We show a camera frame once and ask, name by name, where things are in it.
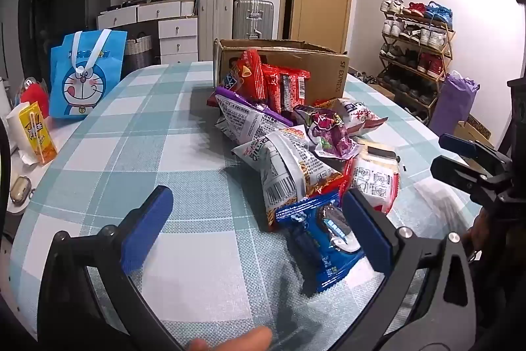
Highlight person's left hand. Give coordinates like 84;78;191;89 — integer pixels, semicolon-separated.
187;326;274;351

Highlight yellow drink carton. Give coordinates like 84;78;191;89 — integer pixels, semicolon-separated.
18;102;58;164

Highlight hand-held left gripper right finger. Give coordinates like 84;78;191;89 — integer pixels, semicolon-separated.
329;188;479;351

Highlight grey white snack bag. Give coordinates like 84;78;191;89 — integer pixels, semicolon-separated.
231;129;343;232

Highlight silver suitcase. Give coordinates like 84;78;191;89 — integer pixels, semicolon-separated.
233;0;275;41

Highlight blue cartoon tote bag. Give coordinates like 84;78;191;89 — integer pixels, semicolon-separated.
49;28;128;119

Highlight blue cookie packet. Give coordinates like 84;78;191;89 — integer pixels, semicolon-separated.
275;190;366;294

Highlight small brown cardboard carton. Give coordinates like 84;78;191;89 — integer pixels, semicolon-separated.
454;114;496;148

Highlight rows of racked shoes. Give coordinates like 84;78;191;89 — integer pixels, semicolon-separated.
378;0;455;117

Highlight scattered loose shoes pile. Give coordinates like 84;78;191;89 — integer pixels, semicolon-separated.
352;70;397;88

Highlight red paper bag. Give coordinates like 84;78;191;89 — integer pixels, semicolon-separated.
20;82;50;117

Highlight brown cardboard box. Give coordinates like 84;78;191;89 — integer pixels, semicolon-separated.
213;38;350;105

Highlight bamboo shoe rack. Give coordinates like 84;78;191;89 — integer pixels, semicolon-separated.
377;12;456;121

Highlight tall red snack bag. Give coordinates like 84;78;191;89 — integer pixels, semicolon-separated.
235;49;264;90

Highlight small dark red snack packet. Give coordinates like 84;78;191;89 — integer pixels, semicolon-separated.
262;64;285;107

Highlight red white snack packet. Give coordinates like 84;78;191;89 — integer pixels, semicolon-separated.
341;145;401;216

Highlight white red noodle snack bag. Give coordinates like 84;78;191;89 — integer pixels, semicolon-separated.
316;98;389;138

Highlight purple gift bag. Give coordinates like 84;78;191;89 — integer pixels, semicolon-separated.
429;72;481;138

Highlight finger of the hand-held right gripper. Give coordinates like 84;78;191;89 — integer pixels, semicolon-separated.
430;156;498;193
438;133;512;171

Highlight red barcode snack packet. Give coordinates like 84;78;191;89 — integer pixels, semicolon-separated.
278;70;312;114

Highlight white drawer desk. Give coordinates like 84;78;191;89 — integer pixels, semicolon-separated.
97;0;199;66

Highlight beige suitcase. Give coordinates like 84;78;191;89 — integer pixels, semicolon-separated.
198;0;235;62

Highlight purple grape candy bag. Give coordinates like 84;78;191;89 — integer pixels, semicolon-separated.
294;104;362;160

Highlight woven laundry basket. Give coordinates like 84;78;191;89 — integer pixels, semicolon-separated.
124;32;154;68

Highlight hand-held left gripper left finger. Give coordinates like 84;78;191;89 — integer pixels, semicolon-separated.
38;184;183;351

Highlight silver earphone case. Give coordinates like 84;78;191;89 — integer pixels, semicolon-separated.
10;174;28;206

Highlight red blue snack bag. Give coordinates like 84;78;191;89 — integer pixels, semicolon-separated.
223;65;244;93

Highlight person's right hand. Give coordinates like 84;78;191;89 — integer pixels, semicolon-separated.
462;209;494;263

